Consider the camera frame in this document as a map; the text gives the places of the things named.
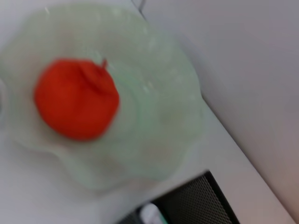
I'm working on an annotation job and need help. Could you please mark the pale green glass fruit plate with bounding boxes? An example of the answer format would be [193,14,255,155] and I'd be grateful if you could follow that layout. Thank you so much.
[0,4,204,192]

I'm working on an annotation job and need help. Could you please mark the black mesh pen holder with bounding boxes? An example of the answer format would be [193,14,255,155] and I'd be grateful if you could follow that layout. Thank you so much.
[121,170,241,224]

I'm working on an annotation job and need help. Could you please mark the red-orange fruit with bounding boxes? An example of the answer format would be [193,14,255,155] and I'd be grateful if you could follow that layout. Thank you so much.
[34,57,121,142]

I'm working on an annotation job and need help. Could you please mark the mint green utility knife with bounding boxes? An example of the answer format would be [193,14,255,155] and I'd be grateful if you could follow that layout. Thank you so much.
[139,202,169,224]

